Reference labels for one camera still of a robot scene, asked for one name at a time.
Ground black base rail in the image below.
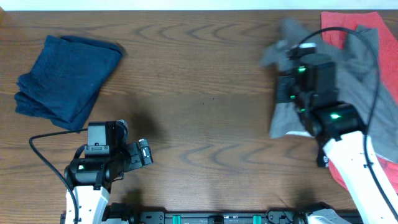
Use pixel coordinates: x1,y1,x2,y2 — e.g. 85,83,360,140
60,203,364,224

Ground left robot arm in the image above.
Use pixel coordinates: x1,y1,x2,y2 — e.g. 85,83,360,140
60,119,153,223

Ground black clothing label tag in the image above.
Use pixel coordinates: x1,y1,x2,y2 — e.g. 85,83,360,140
316,149,329,168

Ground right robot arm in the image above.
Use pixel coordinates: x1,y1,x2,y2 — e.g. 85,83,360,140
276,53,397,223

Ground grey shorts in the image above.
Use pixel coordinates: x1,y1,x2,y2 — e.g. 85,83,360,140
261,19,397,159

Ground folded navy blue garment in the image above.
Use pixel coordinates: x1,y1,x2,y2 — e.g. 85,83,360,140
14,35,123,130

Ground red garment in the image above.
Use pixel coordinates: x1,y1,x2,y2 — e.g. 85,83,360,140
321,11,397,193

